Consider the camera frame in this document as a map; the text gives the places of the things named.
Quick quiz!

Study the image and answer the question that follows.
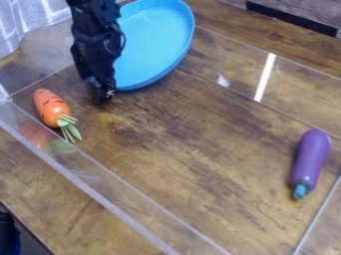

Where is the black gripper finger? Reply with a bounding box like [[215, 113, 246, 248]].
[[88, 76, 116, 105]]

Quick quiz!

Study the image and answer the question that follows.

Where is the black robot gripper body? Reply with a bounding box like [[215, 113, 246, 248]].
[[65, 0, 125, 84]]

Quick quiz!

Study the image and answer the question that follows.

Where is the blue round plate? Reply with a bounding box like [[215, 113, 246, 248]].
[[115, 0, 195, 91]]

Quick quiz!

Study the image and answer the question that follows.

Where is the orange toy carrot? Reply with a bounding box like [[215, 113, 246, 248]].
[[33, 89, 82, 141]]

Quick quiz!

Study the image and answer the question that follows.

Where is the black bar on table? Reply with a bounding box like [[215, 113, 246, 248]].
[[246, 0, 338, 38]]

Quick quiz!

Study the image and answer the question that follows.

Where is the purple toy eggplant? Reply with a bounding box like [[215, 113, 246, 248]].
[[290, 129, 331, 200]]

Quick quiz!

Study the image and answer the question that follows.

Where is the clear acrylic enclosure wall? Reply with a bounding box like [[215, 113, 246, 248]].
[[0, 6, 341, 255]]

